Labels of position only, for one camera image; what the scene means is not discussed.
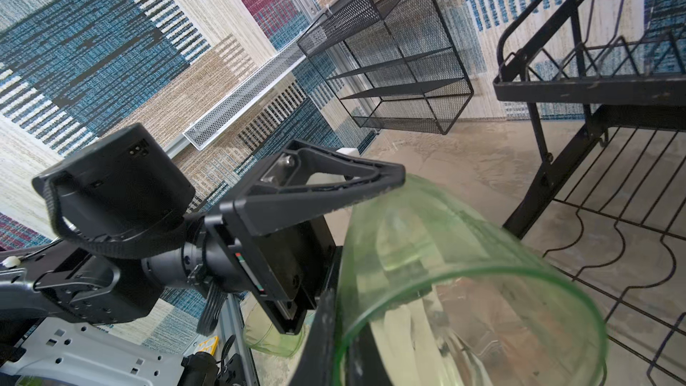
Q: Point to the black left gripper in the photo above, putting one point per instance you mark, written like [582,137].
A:
[267,237]

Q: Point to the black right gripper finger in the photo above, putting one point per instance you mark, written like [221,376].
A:
[362,364]

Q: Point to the green plastic cup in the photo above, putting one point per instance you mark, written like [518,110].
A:
[454,299]
[260,334]

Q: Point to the black wire dish rack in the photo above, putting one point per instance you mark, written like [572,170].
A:
[604,85]

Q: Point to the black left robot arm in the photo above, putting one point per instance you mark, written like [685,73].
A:
[124,233]

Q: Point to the black mesh shelf unit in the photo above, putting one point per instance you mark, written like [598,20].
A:
[392,64]

